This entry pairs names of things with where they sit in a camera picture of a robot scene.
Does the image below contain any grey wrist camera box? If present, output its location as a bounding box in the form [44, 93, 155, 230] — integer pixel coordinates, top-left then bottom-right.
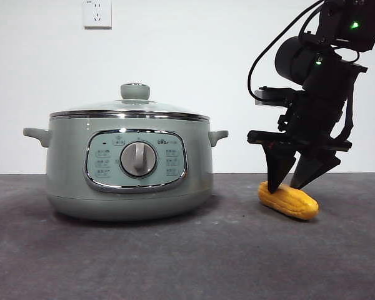
[254, 86, 293, 109]

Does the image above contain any pale green electric pot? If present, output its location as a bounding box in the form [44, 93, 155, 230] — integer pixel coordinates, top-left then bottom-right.
[22, 116, 229, 223]

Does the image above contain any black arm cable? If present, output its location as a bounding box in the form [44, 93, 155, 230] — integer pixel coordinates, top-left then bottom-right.
[248, 0, 325, 101]

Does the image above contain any glass lid with green knob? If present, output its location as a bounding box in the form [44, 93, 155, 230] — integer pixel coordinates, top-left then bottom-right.
[49, 82, 211, 121]

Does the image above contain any yellow corn cob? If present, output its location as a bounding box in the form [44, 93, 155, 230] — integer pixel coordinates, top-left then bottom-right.
[257, 181, 319, 221]

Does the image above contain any white wall socket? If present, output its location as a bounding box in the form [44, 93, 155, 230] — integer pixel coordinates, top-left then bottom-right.
[83, 0, 113, 30]

